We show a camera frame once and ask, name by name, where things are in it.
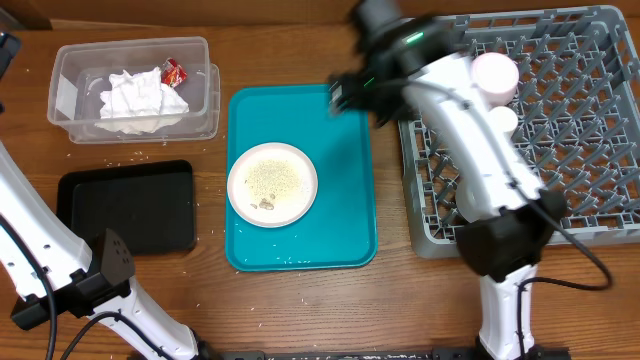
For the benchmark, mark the white cup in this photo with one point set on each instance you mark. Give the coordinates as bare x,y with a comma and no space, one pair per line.
504,119

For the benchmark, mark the red snack wrapper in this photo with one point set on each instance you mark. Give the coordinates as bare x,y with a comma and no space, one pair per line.
172,73

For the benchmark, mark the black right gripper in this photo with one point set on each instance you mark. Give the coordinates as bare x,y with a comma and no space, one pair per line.
346,89

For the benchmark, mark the teal serving tray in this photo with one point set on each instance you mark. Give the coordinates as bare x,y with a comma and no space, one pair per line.
340,228

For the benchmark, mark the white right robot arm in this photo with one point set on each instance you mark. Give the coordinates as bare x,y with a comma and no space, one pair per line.
519,215

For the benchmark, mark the grey dishwasher rack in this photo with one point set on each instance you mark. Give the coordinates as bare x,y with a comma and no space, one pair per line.
578,108

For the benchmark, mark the grey saucer bowl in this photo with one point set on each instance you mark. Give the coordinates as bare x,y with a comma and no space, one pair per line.
466,203

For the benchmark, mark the white napkin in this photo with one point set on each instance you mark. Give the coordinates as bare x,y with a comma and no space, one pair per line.
140,103

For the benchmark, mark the clear plastic waste bin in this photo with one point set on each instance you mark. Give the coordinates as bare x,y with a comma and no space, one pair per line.
83,77

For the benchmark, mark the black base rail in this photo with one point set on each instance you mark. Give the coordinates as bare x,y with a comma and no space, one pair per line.
440,353

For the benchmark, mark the small pink bowl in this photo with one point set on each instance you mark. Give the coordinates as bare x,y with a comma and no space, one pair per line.
496,76

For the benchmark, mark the black tray bin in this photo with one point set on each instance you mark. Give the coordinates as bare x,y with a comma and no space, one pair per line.
151,207

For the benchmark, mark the large white plate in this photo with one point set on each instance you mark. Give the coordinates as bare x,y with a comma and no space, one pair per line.
272,185

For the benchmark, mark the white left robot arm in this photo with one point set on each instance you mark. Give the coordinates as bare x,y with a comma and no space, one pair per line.
54,271

